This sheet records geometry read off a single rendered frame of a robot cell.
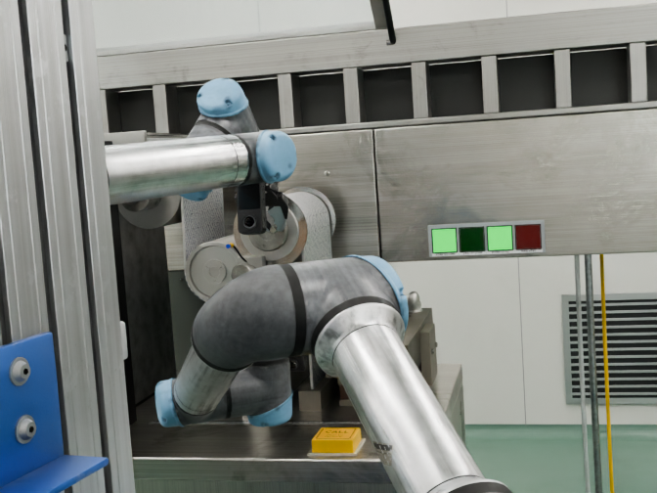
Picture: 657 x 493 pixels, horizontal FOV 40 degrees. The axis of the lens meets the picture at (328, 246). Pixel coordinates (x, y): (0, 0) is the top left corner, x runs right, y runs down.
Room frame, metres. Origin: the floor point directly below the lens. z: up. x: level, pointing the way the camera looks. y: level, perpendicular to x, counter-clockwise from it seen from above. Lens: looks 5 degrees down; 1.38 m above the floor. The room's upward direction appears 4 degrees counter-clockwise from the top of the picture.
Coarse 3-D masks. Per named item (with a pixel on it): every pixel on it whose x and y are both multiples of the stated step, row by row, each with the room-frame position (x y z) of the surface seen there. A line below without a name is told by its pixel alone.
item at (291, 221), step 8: (288, 216) 1.73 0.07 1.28; (288, 224) 1.73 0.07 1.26; (296, 224) 1.73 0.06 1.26; (288, 232) 1.73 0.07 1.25; (296, 232) 1.73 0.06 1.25; (248, 240) 1.75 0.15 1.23; (288, 240) 1.73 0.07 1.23; (296, 240) 1.73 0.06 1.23; (248, 248) 1.75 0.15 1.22; (256, 248) 1.74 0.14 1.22; (280, 248) 1.73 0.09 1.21; (288, 248) 1.73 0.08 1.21; (272, 256) 1.74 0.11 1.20; (280, 256) 1.73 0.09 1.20
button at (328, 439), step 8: (320, 432) 1.49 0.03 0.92; (328, 432) 1.49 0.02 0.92; (336, 432) 1.49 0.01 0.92; (344, 432) 1.48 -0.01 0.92; (352, 432) 1.48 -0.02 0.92; (360, 432) 1.50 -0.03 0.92; (312, 440) 1.46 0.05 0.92; (320, 440) 1.45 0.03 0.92; (328, 440) 1.45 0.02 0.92; (336, 440) 1.45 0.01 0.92; (344, 440) 1.44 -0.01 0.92; (352, 440) 1.44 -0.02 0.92; (360, 440) 1.50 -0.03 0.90; (312, 448) 1.46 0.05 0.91; (320, 448) 1.45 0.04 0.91; (328, 448) 1.45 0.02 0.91; (336, 448) 1.45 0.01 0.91; (344, 448) 1.44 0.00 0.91; (352, 448) 1.44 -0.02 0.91
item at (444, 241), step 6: (438, 234) 1.99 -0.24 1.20; (444, 234) 1.99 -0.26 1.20; (450, 234) 1.99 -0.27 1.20; (438, 240) 1.99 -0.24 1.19; (444, 240) 1.99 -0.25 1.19; (450, 240) 1.99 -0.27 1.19; (438, 246) 1.99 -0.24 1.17; (444, 246) 1.99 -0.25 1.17; (450, 246) 1.99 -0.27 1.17; (456, 246) 1.98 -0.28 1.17
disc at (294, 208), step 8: (288, 200) 1.73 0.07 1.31; (288, 208) 1.74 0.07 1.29; (296, 208) 1.73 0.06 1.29; (296, 216) 1.73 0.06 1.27; (304, 216) 1.73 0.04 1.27; (304, 224) 1.73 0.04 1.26; (304, 232) 1.73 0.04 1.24; (240, 240) 1.76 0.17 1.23; (304, 240) 1.73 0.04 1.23; (240, 248) 1.76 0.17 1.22; (296, 248) 1.73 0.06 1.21; (288, 256) 1.74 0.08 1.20; (296, 256) 1.73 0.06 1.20; (272, 264) 1.74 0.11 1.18
